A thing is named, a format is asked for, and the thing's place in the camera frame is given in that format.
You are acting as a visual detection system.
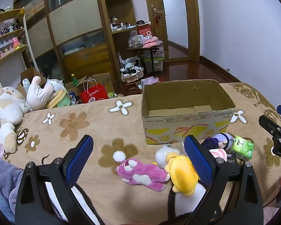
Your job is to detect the red paper bag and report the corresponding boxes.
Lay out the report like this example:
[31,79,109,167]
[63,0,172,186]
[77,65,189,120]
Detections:
[79,79,109,104]

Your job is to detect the lace-trimmed basket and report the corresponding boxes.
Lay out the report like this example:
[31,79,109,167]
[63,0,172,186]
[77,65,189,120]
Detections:
[120,66,144,83]

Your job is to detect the translucent storage bin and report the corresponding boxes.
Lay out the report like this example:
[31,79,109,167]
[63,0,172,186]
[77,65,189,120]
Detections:
[142,49,165,73]

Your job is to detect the dark side table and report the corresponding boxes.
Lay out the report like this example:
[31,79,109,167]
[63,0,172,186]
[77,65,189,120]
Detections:
[126,44,163,74]

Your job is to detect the pink swiss roll plush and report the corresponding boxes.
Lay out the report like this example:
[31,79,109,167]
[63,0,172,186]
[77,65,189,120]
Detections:
[208,149,227,160]

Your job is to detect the rows of small figurines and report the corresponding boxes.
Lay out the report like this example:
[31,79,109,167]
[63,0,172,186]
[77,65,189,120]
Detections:
[0,21,24,59]

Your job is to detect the large white dog plush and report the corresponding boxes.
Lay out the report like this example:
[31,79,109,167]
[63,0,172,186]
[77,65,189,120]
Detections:
[0,86,32,154]

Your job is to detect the green and yellow plush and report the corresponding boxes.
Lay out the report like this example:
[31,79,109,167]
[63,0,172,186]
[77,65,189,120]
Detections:
[46,89,72,109]

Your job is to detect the printed cardboard box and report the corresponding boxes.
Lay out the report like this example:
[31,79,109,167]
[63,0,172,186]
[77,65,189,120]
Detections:
[141,79,236,145]

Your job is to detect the wooden wardrobe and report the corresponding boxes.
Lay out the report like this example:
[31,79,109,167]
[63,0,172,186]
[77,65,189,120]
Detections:
[13,0,122,94]

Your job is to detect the pile of socks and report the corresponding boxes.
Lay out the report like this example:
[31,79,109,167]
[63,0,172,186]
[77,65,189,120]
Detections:
[122,57,142,73]

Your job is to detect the person's leg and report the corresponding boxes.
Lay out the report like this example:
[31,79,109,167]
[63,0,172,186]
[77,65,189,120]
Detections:
[0,153,24,223]

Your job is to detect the black tissue pack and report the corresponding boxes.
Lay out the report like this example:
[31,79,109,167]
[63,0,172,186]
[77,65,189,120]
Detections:
[225,153,244,167]

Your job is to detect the yellow plush toy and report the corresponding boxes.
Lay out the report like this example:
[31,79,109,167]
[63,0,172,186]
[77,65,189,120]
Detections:
[164,154,199,197]

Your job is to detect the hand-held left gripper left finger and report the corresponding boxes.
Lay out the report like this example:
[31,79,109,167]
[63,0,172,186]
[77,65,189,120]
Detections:
[15,135,106,225]

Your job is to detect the white fluffy plush keychain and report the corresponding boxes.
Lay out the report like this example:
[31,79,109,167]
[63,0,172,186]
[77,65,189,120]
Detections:
[155,146,181,169]

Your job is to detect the blue packets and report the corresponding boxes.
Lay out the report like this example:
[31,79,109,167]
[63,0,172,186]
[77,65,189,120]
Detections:
[68,91,80,105]

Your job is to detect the clear plastic jar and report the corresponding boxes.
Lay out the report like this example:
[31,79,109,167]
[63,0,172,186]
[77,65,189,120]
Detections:
[128,30,143,47]

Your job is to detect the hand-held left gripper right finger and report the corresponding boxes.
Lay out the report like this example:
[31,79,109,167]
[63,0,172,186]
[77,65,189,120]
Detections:
[184,135,265,225]

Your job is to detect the white plush doll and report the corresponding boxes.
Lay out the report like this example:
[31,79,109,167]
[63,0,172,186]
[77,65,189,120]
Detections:
[22,76,66,110]

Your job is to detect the open brown cardboard box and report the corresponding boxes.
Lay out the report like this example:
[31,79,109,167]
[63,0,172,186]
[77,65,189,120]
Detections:
[81,73,115,96]

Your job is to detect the pink bear plush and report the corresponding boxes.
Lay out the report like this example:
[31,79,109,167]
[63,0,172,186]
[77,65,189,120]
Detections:
[113,151,171,191]

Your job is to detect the floral beige blanket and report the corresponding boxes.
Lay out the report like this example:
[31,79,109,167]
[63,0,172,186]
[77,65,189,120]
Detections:
[2,82,281,225]

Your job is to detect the green tissue pack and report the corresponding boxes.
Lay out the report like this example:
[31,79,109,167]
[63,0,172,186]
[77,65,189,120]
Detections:
[232,135,254,159]

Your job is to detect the small cardboard box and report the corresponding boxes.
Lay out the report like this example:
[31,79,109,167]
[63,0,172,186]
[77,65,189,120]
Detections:
[136,76,160,94]

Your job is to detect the pink packet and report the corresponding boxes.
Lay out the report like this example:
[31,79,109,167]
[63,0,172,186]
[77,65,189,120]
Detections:
[142,37,163,48]

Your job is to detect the white shelf with figurines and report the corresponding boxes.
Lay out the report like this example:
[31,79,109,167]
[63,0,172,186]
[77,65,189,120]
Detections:
[0,7,41,87]

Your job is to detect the tall brown cardboard box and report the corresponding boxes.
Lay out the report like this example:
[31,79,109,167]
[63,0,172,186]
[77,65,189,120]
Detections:
[16,67,47,92]

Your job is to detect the white and black plush toy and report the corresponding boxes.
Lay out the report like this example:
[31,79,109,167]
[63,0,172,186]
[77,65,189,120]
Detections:
[46,181,208,225]

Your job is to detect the wooden corner shelf unit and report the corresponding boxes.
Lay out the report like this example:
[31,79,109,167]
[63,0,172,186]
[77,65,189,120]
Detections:
[97,0,146,85]

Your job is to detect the small bottles and jars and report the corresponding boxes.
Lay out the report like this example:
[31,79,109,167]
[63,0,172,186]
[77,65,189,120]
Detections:
[110,16,137,31]

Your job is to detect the red box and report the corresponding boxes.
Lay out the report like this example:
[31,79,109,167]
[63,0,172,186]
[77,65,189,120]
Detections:
[137,23,152,38]

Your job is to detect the purple-haired plush doll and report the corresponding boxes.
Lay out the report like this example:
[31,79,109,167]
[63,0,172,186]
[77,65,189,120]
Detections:
[201,132,235,152]

